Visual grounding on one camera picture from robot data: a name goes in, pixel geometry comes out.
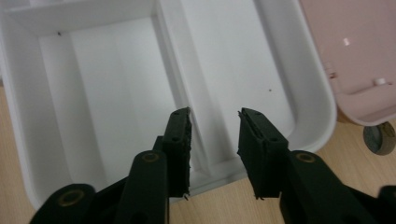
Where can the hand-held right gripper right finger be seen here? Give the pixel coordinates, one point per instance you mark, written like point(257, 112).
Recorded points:
point(263, 161)

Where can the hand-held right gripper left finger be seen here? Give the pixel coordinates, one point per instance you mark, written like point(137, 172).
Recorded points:
point(178, 155)

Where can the white divided plastic box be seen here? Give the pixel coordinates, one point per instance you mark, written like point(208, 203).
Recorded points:
point(102, 93)

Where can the pink box lid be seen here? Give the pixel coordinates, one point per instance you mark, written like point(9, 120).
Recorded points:
point(361, 56)

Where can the grey round disc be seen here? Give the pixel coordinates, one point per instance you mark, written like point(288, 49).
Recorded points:
point(378, 140)

